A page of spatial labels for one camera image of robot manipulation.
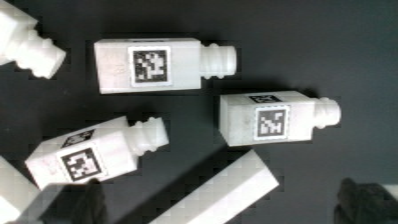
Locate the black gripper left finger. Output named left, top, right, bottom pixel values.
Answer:
left=39, top=179, right=109, bottom=224

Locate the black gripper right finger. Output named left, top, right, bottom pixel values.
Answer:
left=334, top=178, right=398, bottom=224

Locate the white table leg three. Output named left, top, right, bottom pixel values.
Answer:
left=25, top=117, right=169, bottom=188

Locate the white table leg two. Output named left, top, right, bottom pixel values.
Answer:
left=219, top=91, right=341, bottom=146

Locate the white table leg four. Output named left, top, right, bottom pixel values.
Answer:
left=0, top=0, right=66, bottom=79

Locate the white obstacle fence bar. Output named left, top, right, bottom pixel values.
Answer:
left=149, top=150, right=279, bottom=224

